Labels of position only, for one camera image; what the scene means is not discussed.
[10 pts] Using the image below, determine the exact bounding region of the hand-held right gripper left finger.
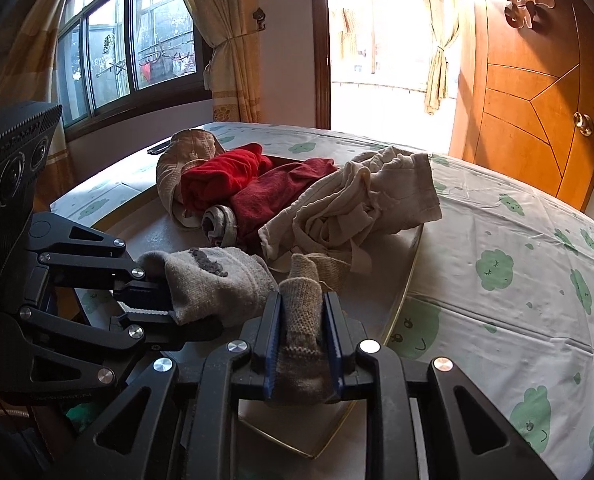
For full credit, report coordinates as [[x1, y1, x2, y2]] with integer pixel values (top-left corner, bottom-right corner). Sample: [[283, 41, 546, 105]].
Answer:
[[80, 291, 284, 480]]

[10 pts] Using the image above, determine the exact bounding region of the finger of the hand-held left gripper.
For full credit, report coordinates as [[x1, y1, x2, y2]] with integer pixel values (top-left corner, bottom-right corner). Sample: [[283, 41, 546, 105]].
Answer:
[[20, 305, 224, 403], [27, 212, 175, 308]]

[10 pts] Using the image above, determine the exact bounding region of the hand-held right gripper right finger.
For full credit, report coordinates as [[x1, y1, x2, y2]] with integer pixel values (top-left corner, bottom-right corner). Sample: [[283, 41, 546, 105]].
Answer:
[[323, 291, 558, 480]]

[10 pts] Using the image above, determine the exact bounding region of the grey sock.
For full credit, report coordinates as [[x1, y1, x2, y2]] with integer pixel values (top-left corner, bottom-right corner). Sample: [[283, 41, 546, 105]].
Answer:
[[136, 246, 352, 407]]

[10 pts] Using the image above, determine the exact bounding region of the shallow beige cardboard box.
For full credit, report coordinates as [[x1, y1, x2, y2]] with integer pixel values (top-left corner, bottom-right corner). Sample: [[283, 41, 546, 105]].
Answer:
[[74, 155, 425, 461]]

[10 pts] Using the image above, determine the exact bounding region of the grey underwear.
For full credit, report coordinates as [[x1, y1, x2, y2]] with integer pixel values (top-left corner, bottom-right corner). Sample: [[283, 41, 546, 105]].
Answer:
[[200, 204, 239, 248]]

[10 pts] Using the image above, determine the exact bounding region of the green underwear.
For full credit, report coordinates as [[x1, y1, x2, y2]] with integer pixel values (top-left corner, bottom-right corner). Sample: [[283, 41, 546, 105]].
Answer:
[[66, 400, 98, 433]]

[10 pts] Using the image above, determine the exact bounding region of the bright red underwear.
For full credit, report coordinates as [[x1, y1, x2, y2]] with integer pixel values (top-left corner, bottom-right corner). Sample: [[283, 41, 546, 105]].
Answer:
[[179, 142, 274, 216]]

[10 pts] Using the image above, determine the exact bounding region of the beige brown underwear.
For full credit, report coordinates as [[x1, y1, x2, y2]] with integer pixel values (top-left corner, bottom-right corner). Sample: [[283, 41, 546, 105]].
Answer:
[[156, 129, 228, 231]]

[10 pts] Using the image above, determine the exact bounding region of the maroon underwear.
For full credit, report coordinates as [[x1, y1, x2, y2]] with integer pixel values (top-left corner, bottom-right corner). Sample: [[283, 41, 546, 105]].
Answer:
[[227, 157, 339, 256]]

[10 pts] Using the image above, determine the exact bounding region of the large cream underwear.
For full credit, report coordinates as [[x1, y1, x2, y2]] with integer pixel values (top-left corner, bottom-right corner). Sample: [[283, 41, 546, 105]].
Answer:
[[258, 146, 443, 273]]

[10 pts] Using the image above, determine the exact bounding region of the yellow checked curtain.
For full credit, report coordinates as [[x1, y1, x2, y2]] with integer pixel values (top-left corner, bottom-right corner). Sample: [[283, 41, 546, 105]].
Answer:
[[171, 0, 263, 123], [0, 0, 108, 196]]

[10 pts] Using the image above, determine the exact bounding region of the dark framed window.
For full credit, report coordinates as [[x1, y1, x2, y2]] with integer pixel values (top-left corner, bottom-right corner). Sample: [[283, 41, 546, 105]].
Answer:
[[54, 0, 213, 138]]

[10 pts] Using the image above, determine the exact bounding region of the cloud print tablecloth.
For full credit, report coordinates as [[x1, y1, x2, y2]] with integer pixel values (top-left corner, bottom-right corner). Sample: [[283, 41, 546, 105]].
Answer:
[[50, 121, 594, 480]]

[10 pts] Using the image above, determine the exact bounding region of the pale doorway curtain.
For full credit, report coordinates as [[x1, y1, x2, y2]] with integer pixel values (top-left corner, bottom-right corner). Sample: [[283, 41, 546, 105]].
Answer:
[[417, 0, 460, 116]]

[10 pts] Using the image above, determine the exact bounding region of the brass door knob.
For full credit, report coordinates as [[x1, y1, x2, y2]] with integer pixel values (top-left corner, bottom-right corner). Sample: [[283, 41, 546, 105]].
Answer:
[[572, 111, 594, 137]]

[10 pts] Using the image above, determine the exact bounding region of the wooden door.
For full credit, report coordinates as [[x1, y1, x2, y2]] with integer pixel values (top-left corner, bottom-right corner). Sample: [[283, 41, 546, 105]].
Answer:
[[449, 0, 594, 213]]

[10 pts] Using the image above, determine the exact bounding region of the wooden door frame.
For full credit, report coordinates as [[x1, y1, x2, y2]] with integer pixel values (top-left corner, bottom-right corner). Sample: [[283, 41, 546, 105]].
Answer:
[[309, 0, 333, 131]]

